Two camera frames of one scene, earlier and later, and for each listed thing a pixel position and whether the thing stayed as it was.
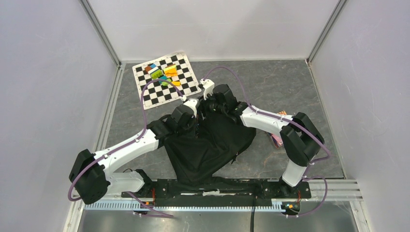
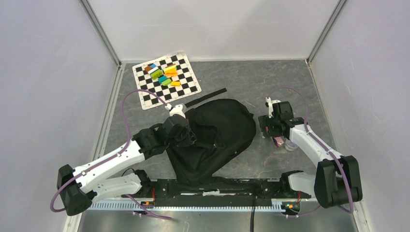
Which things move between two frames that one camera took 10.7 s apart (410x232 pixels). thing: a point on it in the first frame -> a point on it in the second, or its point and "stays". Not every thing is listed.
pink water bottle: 278,141 stays
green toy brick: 156,74 stays
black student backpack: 198,152 stays
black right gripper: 210,97 -> 264,121
